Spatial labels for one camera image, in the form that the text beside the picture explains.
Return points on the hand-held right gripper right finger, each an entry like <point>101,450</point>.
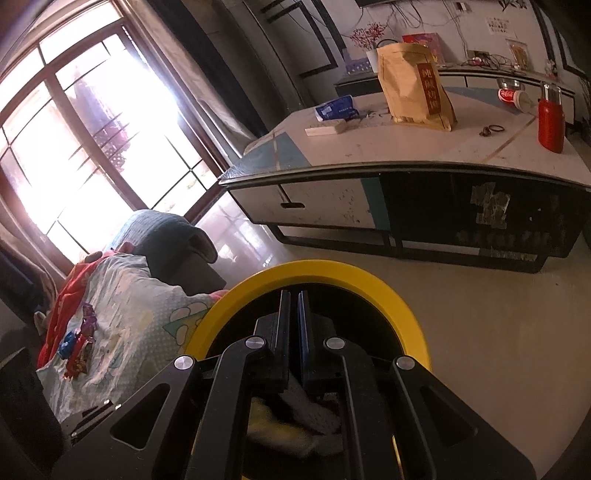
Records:
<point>304,332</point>

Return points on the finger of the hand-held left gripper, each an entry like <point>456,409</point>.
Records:
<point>85,417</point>

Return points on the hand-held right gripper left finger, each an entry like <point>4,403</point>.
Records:
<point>285,332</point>

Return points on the yellow rimmed black waste bin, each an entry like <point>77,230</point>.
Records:
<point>323,270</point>

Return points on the small blue candy wrapper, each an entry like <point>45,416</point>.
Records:
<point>67,344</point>

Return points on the white patterned paper towel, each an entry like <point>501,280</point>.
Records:
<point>314,408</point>

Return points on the pink purple candy wrapper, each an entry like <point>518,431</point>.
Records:
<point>88,321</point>

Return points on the yellow wrapper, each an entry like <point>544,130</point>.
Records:
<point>277,431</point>

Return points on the grey cloth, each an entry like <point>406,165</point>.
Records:
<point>41,319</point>

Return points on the cartoon printed bedsheet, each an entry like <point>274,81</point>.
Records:
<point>129,314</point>

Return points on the red floral blanket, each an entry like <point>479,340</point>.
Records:
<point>62,304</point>

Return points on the grey curtain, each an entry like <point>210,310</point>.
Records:
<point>198,69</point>
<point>23,258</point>

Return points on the blue quilted sofa cover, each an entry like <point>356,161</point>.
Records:
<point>157,235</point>

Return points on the white flat box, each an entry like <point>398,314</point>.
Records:
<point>325,128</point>

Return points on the white and black coffee table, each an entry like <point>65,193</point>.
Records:
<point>415,147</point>

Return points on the blue tissue pack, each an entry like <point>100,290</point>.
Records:
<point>337,108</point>

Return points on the hanging clothes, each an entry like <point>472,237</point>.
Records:
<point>108,134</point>

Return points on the yellow paper food bag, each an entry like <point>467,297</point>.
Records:
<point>411,87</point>

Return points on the purple box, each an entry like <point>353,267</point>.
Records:
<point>358,64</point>

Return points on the white vase with red flowers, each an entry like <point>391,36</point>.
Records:
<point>371,57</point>

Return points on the black and white TV cabinet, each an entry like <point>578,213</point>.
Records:
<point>480,76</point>

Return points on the red gift box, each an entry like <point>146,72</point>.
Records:
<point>429,46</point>

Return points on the red soda can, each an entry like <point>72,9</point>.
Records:
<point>510,96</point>

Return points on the red thermos bottle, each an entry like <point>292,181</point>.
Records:
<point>551,124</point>

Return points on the power strip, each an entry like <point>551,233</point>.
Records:
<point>479,54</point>

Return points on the brown framed glass door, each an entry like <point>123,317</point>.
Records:
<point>60,74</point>

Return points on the yellow hanging packet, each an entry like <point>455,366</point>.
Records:
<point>517,54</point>

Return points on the white paper note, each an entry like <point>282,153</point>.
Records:
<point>497,24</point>

